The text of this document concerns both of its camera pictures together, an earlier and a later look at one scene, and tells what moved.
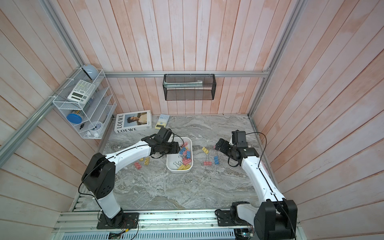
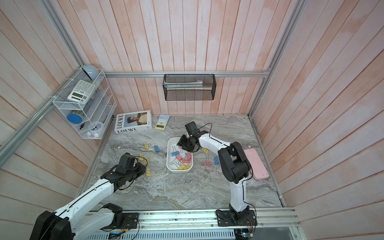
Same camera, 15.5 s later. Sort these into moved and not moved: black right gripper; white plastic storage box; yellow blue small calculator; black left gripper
Moved: black left gripper; black right gripper
Not moved: white plastic storage box; yellow blue small calculator
